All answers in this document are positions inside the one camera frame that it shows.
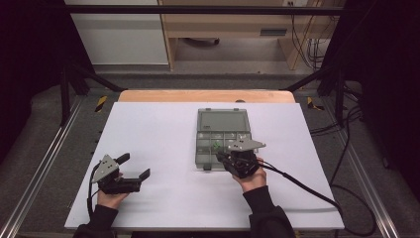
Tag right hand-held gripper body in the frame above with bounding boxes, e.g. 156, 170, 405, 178
217, 138, 267, 179

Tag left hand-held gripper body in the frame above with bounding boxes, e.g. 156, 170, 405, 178
90, 154, 143, 195

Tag grey plastic compartment box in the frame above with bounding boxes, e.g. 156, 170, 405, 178
194, 107, 258, 173

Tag person's left hand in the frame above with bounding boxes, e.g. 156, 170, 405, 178
96, 170, 131, 210

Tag person's right hand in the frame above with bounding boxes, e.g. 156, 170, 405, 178
232, 157, 268, 194

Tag white table mat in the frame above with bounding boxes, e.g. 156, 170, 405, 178
63, 101, 346, 231

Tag wooden table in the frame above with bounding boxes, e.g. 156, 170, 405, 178
117, 89, 296, 104

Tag white cabinet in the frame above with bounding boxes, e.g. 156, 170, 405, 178
63, 0, 170, 66

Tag wooden desk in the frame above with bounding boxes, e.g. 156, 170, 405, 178
157, 0, 346, 71

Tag dark curtain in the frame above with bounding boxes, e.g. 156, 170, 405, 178
0, 0, 95, 165
325, 0, 420, 202

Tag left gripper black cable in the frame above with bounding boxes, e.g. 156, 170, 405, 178
86, 162, 102, 220

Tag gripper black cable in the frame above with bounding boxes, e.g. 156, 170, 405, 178
260, 162, 378, 238
86, 162, 102, 220

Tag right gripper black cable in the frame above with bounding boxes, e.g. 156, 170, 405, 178
260, 162, 378, 238

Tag aluminium floor rail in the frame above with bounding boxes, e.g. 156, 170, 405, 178
0, 94, 84, 238
320, 96, 401, 238

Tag black frame strut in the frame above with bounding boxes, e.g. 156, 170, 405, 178
279, 62, 352, 127
58, 61, 129, 127

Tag black floor cables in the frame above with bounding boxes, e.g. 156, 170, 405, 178
309, 82, 365, 186

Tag black cable under desk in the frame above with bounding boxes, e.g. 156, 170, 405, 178
182, 37, 221, 47

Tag hanging cable bundle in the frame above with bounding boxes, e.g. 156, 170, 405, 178
289, 13, 335, 71

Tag black horizontal frame bar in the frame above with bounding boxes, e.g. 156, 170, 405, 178
62, 4, 346, 16

